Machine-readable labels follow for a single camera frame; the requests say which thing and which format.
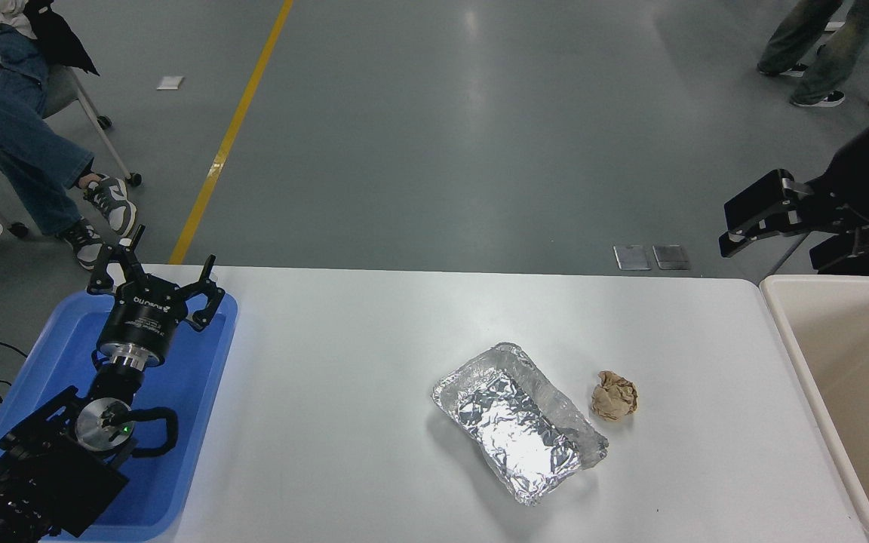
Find large pale bin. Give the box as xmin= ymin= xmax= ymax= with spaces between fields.
xmin=759 ymin=275 xmax=869 ymax=543

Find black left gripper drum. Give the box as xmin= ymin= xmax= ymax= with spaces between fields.
xmin=97 ymin=279 xmax=190 ymax=357

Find walking person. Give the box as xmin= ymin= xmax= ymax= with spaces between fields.
xmin=756 ymin=0 xmax=869 ymax=108

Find black cloth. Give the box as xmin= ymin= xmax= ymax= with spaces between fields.
xmin=23 ymin=0 xmax=100 ymax=76

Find metal floor plate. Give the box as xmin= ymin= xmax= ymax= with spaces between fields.
xmin=653 ymin=244 xmax=691 ymax=271
xmin=613 ymin=245 xmax=652 ymax=271

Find blue plastic tray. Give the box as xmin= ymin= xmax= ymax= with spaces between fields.
xmin=0 ymin=290 xmax=239 ymax=542

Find crumpled tan paper ball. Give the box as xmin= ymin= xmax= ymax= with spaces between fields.
xmin=591 ymin=370 xmax=639 ymax=422

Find grey wheeled chair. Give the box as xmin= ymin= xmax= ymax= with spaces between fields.
xmin=0 ymin=64 xmax=143 ymax=239

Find foil tray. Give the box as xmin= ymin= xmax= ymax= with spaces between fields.
xmin=431 ymin=342 xmax=610 ymax=506

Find seated person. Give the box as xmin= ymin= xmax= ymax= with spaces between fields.
xmin=0 ymin=0 xmax=139 ymax=271

